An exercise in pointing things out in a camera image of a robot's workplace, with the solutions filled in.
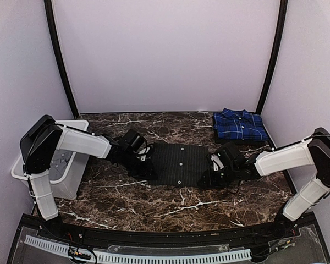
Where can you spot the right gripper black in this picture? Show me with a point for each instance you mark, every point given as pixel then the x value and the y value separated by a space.
pixel 210 181

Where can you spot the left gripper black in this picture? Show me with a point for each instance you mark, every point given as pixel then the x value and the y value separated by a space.
pixel 145 174

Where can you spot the black pinstriped long sleeve shirt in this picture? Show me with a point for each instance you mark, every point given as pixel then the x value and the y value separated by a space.
pixel 178 164

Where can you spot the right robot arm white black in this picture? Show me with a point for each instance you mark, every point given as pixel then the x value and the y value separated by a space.
pixel 310 155

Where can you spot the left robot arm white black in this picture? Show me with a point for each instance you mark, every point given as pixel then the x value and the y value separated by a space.
pixel 47 136

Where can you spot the blue plaid folded shirt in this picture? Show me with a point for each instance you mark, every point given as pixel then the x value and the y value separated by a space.
pixel 239 125

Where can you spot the white plastic bin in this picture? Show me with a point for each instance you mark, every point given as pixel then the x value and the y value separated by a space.
pixel 67 186

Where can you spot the grey button shirt in bin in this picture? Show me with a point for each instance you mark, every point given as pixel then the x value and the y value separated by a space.
pixel 59 164

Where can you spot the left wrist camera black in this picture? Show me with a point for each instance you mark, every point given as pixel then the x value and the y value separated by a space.
pixel 134 143

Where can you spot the white slotted cable duct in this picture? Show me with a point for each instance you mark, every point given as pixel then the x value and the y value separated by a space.
pixel 131 254

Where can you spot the black front rail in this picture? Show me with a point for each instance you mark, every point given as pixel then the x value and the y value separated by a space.
pixel 251 235

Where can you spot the right black frame post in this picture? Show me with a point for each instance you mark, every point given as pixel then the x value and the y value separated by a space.
pixel 274 56

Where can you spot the black frame post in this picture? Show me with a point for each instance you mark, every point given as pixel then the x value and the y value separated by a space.
pixel 59 57
pixel 274 56

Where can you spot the left black frame post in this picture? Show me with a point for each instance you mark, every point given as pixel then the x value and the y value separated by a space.
pixel 59 57

